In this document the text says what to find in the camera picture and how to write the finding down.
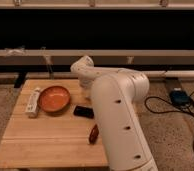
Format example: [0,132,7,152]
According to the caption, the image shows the metal rail frame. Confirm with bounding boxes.
[0,48,194,65]

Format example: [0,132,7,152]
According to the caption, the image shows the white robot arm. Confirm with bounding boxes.
[71,56,158,171]

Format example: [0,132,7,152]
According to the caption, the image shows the blue power adapter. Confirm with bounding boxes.
[169,89,190,106]

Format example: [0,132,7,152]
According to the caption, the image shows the white remote control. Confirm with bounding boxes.
[25,87,41,118]

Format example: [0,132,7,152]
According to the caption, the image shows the black table leg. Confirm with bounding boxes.
[14,72,27,88]

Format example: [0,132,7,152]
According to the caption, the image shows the orange bowl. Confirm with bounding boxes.
[38,86,71,113]

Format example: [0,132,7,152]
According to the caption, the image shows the black cable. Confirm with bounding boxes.
[144,79,194,168]

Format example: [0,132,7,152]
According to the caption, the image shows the black rectangular block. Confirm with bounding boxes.
[73,106,94,119]

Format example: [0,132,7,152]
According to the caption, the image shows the red brown sausage toy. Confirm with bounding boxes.
[89,125,99,144]

